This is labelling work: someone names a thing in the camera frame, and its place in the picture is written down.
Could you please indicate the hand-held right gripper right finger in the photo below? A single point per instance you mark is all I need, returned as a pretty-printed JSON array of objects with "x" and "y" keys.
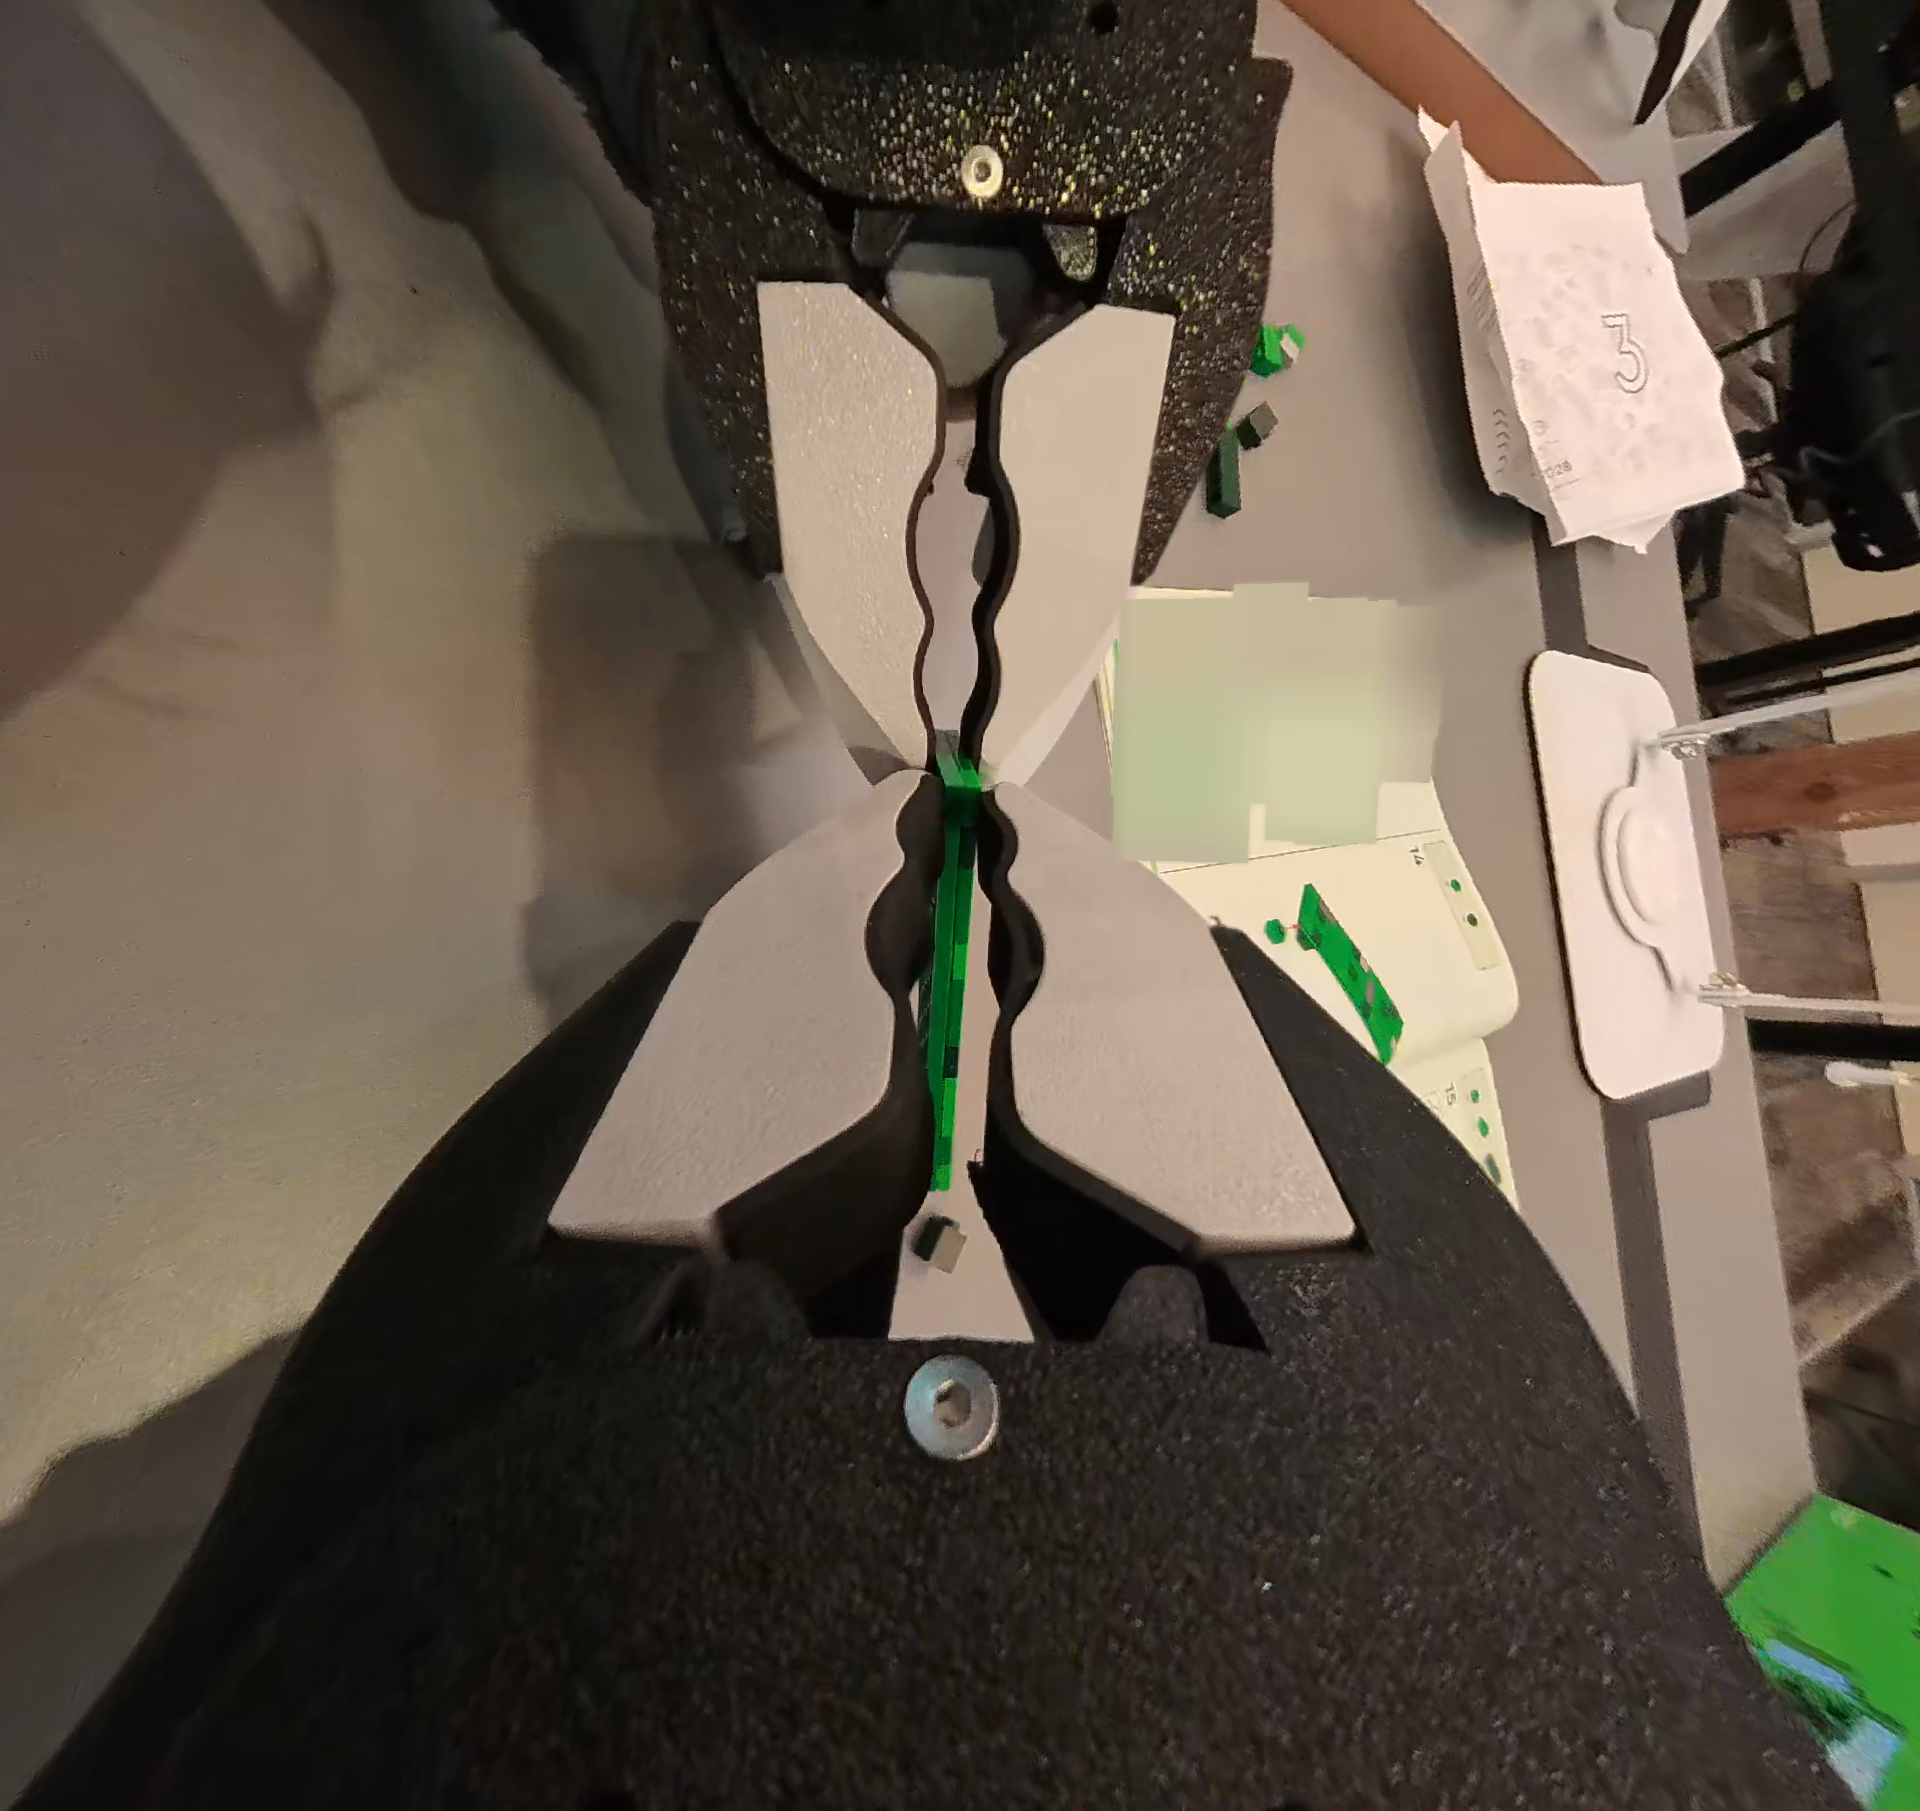
[{"x": 1169, "y": 1077}]

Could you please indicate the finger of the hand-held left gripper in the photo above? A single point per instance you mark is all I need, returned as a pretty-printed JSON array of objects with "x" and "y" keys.
[
  {"x": 839, "y": 491},
  {"x": 1074, "y": 491}
]

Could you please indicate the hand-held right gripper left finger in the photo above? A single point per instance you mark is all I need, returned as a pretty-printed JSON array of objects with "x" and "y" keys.
[{"x": 751, "y": 1077}]

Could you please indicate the green brick plate assembly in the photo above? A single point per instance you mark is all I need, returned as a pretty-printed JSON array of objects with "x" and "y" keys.
[{"x": 949, "y": 971}]

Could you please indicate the grey desk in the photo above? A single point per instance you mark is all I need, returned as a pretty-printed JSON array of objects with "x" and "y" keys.
[{"x": 1351, "y": 522}]

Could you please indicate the brown-edged neighbour desk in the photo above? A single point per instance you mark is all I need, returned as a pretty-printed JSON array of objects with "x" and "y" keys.
[{"x": 1380, "y": 11}]

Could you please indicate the open building instruction booklet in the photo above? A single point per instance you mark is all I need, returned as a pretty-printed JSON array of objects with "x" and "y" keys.
[{"x": 1245, "y": 971}]

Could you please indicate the pile of loose small bricks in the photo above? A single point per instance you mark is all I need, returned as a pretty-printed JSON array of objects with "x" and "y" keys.
[{"x": 1277, "y": 349}]

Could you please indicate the small grey brick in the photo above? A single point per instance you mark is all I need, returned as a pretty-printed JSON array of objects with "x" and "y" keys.
[{"x": 937, "y": 1238}]

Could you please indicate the black board on white stand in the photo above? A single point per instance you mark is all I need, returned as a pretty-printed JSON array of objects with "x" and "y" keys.
[{"x": 1628, "y": 867}]

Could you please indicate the crumpled white paper bag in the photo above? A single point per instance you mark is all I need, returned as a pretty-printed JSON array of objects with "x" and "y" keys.
[{"x": 1591, "y": 341}]

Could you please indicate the black office chair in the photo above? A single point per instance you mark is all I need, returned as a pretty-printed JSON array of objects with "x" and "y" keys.
[{"x": 1860, "y": 386}]

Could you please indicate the green toy set box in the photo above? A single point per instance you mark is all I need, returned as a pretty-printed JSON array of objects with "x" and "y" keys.
[{"x": 1845, "y": 1616}]

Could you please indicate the wooden post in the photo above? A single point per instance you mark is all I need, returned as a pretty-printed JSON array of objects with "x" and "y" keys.
[{"x": 1816, "y": 791}]

